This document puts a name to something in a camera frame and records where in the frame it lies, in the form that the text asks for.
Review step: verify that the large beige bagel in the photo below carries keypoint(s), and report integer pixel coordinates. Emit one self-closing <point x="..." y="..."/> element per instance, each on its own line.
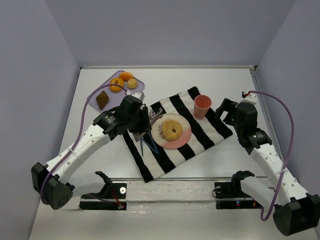
<point x="171" y="129"/>

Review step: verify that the small pale round bun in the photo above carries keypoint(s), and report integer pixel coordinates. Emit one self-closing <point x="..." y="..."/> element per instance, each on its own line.
<point x="132" y="83"/>

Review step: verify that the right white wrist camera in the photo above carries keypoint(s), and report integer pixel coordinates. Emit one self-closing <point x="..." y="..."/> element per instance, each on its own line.
<point x="248" y="97"/>

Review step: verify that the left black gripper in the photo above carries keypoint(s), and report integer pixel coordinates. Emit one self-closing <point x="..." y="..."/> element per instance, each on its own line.
<point x="145" y="119"/>

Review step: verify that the blue plastic knife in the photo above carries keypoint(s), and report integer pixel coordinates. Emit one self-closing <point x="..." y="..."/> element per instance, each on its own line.
<point x="152" y="146"/>

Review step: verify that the metal serving tongs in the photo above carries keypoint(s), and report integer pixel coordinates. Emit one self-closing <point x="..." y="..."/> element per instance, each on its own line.
<point x="153" y="117"/>

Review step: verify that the cream and pink plate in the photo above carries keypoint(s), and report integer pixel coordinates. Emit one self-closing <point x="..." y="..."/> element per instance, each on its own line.
<point x="158" y="137"/>

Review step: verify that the brown chocolate pastry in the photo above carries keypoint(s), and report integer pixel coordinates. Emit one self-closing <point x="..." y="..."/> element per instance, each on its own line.
<point x="102" y="99"/>

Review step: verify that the orange glazed donut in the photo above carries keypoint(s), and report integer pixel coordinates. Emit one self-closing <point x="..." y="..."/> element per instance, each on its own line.
<point x="117" y="84"/>

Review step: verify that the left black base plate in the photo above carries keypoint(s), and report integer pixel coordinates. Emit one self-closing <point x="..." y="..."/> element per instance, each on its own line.
<point x="112" y="200"/>

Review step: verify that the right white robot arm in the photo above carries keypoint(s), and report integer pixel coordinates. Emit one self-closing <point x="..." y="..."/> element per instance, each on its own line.
<point x="294" y="208"/>

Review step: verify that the blue plastic fork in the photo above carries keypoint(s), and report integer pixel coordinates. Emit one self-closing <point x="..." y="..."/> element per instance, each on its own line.
<point x="141" y="147"/>

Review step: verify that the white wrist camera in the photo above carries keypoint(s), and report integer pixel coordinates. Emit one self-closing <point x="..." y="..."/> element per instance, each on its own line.
<point x="248" y="97"/>
<point x="139" y="95"/>

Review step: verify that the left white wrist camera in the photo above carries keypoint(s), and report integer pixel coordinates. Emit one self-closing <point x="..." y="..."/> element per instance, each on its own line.
<point x="139" y="95"/>

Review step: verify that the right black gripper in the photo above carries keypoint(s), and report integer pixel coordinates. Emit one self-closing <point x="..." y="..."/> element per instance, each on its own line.
<point x="225" y="108"/>

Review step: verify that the pink plastic cup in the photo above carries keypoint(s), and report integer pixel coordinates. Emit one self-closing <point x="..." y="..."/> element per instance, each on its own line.
<point x="202" y="104"/>

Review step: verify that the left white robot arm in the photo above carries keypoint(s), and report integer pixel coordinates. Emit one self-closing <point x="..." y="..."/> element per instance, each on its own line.
<point x="54" y="180"/>

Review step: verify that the orange round bun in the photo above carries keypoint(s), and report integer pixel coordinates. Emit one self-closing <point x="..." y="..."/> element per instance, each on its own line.
<point x="126" y="76"/>

